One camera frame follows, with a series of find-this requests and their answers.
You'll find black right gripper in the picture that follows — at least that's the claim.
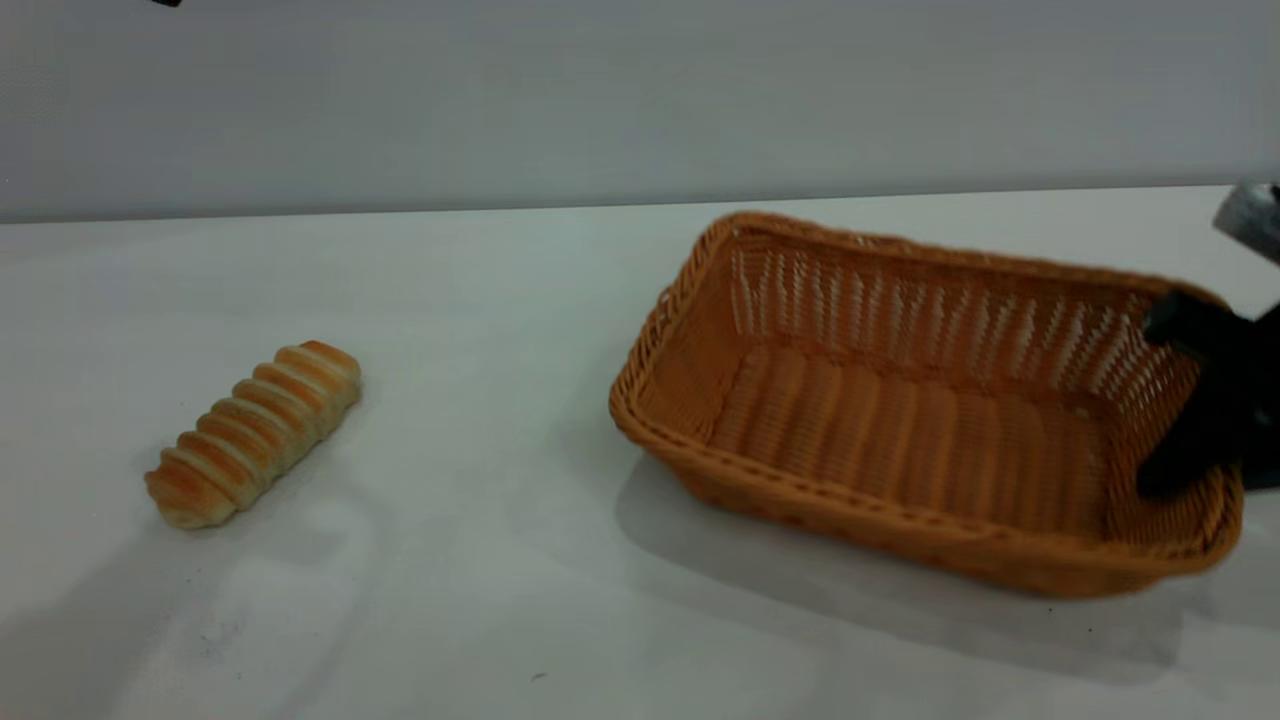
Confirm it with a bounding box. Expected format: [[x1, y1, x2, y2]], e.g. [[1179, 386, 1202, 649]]
[[1136, 289, 1280, 501]]

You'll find orange woven wicker basket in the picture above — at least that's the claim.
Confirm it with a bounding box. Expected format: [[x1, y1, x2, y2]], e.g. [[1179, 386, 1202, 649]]
[[608, 210, 1244, 599]]

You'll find long ridged bread loaf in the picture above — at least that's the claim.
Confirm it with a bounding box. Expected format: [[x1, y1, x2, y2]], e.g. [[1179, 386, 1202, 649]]
[[145, 341, 362, 531]]

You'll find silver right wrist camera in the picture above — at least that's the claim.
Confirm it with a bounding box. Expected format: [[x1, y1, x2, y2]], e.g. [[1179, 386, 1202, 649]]
[[1213, 180, 1280, 266]]

